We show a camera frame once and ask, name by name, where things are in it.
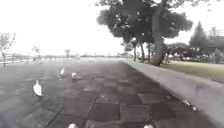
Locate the chequered grey paving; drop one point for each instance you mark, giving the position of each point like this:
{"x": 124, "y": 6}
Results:
{"x": 106, "y": 96}

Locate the white bird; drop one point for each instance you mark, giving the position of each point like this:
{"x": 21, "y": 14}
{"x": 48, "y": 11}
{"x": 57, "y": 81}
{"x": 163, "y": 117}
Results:
{"x": 62, "y": 71}
{"x": 37, "y": 89}
{"x": 74, "y": 76}

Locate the small round-topped tree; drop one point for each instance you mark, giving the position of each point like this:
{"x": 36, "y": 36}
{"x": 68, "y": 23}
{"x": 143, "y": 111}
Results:
{"x": 67, "y": 51}

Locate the large dark tree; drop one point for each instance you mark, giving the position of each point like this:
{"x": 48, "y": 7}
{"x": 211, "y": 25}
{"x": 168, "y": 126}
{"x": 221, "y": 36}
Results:
{"x": 158, "y": 40}

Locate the robot's own part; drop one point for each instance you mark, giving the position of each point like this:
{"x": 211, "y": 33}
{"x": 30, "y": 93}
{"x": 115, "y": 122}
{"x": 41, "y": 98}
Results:
{"x": 72, "y": 126}
{"x": 148, "y": 126}

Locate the small bare tree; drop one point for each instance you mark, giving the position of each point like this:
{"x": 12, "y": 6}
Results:
{"x": 4, "y": 43}
{"x": 36, "y": 50}

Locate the low concrete kerb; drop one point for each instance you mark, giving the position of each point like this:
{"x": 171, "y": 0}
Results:
{"x": 186, "y": 88}

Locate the grass strip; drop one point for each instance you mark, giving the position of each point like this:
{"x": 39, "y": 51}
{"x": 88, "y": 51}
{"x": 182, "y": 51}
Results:
{"x": 200, "y": 69}

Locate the row of dark trees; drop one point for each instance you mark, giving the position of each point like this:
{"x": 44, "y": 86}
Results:
{"x": 200, "y": 41}

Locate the railing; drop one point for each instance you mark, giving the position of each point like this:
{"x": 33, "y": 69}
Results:
{"x": 20, "y": 58}

